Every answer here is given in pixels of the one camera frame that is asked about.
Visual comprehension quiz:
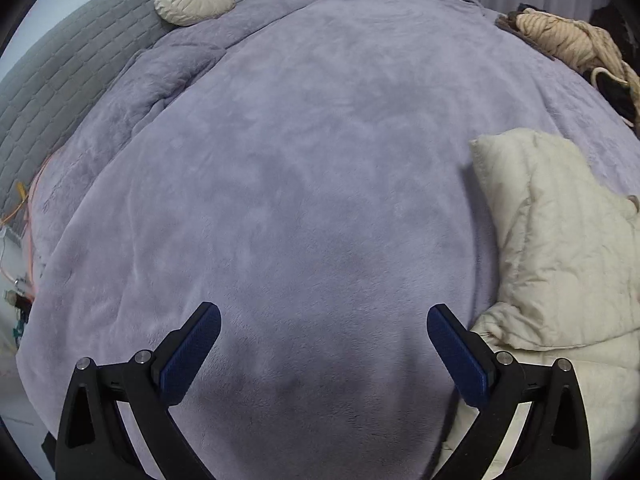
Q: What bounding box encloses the cream puffer jacket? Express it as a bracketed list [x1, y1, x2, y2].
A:
[429, 127, 640, 480]

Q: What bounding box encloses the lavender plush blanket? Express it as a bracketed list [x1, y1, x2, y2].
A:
[17, 0, 639, 479]

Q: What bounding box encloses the grey quilted headboard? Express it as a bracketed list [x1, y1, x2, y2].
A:
[1, 0, 172, 233]

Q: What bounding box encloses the orange cable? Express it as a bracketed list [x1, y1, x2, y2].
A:
[0, 152, 57, 302]

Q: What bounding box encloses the beige clothes pile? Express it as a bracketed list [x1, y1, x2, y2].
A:
[496, 6, 639, 132]

